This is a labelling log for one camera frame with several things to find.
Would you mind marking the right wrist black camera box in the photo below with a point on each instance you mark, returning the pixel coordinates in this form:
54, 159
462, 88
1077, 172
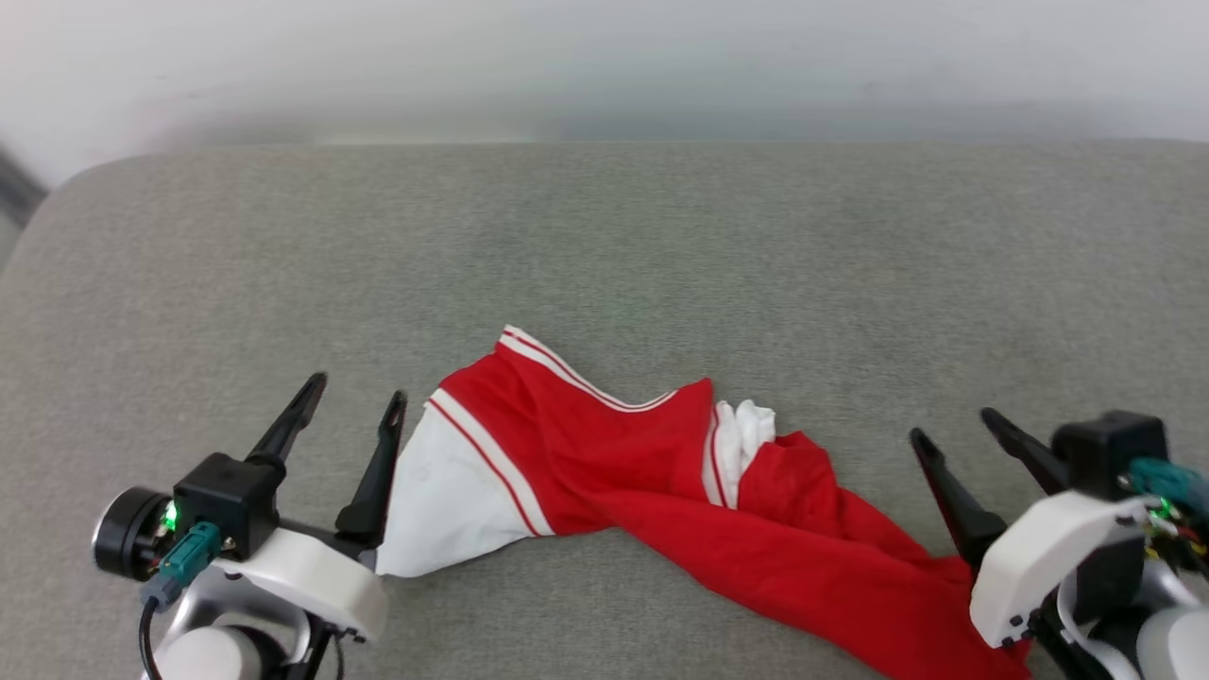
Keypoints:
1105, 453

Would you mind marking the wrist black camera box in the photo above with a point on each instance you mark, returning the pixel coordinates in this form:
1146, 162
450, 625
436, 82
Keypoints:
227, 501
1105, 453

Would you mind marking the red and white t-shirt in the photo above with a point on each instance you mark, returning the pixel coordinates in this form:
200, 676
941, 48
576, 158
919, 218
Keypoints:
614, 453

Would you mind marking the grey fabric sofa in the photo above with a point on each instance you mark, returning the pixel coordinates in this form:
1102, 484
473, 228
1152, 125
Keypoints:
661, 236

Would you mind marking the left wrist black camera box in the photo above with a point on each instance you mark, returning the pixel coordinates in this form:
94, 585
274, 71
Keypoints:
227, 501

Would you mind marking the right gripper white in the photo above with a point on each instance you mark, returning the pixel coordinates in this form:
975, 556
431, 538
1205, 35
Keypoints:
1039, 548

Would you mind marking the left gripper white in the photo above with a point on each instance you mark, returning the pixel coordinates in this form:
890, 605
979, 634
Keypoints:
312, 581

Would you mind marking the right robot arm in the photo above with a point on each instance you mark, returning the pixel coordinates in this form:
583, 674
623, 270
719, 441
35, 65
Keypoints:
1171, 642

